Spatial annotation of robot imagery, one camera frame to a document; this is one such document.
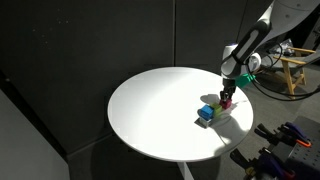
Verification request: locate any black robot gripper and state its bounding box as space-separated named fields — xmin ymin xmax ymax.
xmin=220 ymin=78 xmax=236 ymax=101

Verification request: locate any pink cube block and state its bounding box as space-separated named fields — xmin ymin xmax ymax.
xmin=219 ymin=99 xmax=232 ymax=109

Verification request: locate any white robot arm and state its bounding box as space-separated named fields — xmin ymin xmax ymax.
xmin=220 ymin=0 xmax=320 ymax=102

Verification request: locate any yellow-green cube block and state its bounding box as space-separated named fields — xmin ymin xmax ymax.
xmin=210 ymin=103 xmax=222 ymax=116

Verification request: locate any blue cube block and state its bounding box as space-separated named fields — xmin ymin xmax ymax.
xmin=198 ymin=105 xmax=214 ymax=120

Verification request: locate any grey cube block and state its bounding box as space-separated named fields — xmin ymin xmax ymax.
xmin=198 ymin=117 xmax=213 ymax=128

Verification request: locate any round white table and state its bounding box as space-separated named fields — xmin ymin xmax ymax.
xmin=107 ymin=67 xmax=253 ymax=180

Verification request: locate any purple orange spring clamp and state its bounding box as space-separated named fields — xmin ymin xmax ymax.
xmin=254 ymin=122 xmax=312 ymax=148

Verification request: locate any wooden folding chair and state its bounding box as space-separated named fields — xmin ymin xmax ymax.
xmin=247 ymin=46 xmax=317 ymax=101

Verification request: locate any black perforated cart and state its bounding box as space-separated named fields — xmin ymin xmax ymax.
xmin=266 ymin=116 xmax=320 ymax=180

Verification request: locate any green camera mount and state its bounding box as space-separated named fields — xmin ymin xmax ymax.
xmin=235 ymin=74 xmax=256 ymax=88

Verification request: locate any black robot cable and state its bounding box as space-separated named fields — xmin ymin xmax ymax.
xmin=244 ymin=43 xmax=320 ymax=102

